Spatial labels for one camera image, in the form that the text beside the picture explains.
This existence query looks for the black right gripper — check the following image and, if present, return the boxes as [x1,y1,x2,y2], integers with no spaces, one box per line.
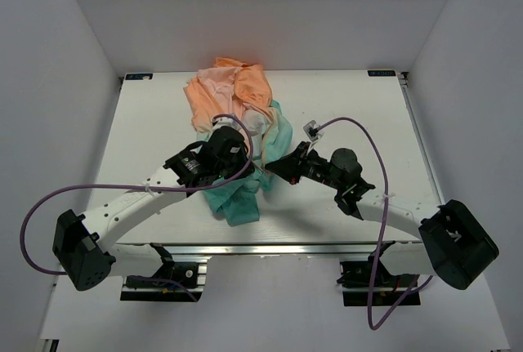
[266,141,344,191]

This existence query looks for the orange and teal jacket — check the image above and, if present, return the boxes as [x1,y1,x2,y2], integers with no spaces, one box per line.
[184,57,293,226]

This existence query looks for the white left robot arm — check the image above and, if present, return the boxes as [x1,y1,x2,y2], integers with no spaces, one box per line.
[52,127,253,292]

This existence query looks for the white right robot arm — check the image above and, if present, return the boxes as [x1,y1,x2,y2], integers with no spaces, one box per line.
[266,142,499,290]

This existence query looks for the blue label left corner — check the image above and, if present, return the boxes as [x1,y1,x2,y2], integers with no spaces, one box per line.
[124,73,153,81]

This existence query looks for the blue label corner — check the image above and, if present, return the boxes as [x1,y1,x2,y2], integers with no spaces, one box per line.
[367,69,396,77]
[124,73,153,81]

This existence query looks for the blue label right corner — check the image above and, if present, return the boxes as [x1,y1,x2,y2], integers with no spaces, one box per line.
[367,69,396,77]

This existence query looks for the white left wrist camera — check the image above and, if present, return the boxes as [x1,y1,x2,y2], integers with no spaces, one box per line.
[212,117,238,131]

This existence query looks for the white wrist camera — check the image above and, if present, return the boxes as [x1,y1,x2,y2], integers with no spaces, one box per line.
[212,117,238,131]
[303,120,323,143]

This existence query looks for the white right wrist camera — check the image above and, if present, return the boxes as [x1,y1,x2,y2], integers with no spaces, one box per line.
[303,120,323,143]

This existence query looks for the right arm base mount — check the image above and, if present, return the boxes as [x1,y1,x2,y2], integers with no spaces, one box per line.
[337,261,413,307]

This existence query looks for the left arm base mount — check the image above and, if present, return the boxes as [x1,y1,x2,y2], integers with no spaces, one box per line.
[120,243,204,303]

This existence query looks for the aluminium table front rail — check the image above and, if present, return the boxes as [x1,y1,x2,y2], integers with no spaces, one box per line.
[114,241,422,256]

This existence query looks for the aluminium table rail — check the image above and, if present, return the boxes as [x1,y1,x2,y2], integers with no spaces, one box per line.
[397,72,444,203]
[114,241,422,256]

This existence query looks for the aluminium table right rail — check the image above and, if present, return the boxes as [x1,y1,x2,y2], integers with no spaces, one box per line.
[397,72,444,203]

